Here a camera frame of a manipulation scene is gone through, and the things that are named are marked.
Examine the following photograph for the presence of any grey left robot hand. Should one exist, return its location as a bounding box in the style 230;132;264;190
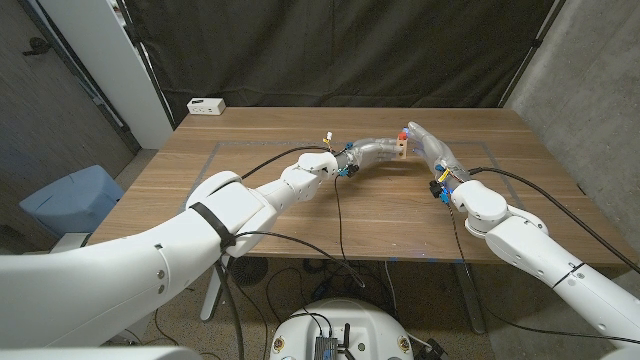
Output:
333;136;409;177

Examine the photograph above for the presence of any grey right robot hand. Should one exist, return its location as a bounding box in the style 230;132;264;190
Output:
403;121;472;197

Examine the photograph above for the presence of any black backdrop curtain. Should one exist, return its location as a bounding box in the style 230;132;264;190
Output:
122;0;569;126

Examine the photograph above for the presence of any black backdrop stand pole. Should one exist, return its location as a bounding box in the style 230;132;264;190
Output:
115;0;177;131
497;0;569;109

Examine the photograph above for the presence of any grey table leg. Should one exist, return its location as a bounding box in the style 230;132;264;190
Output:
452;262;487;335

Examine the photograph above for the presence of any white power strip box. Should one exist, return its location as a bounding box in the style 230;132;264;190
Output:
186;97;227;117

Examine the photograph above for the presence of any black floor fan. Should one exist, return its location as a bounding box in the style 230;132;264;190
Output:
228;256;270;287

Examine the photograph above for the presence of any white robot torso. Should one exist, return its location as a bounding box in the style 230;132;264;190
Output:
269;298;415;360

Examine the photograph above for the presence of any grey ribbed torso module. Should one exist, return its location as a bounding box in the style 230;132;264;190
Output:
313;335;340;360

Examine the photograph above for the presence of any white table leg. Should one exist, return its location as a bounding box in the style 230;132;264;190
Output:
199;262;224;322

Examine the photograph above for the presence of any white pillar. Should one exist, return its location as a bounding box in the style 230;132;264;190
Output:
37;0;175;150

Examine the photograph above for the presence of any blue plastic bin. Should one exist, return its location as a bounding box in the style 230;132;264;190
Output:
18;164;126;239

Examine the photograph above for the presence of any dark grey door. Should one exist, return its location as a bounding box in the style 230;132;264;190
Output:
0;0;144;206

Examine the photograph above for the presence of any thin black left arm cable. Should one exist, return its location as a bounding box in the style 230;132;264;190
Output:
219;175;366;289

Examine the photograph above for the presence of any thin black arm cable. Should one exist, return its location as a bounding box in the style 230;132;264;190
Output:
219;175;366;289
446;202;640;346

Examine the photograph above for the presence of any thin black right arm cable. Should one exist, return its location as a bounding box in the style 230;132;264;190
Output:
446;202;640;346

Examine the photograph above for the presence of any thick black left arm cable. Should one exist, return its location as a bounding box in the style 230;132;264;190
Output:
239;145;330;181

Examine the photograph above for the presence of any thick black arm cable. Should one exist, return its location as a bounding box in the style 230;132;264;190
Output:
468;166;640;275
239;145;330;181

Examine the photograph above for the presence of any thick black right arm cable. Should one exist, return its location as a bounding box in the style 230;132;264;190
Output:
468;166;640;275

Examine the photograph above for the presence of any black floor cable bundle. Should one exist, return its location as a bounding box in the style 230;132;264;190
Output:
264;257;401;326

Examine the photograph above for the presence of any black door handle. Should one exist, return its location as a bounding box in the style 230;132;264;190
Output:
21;36;54;57

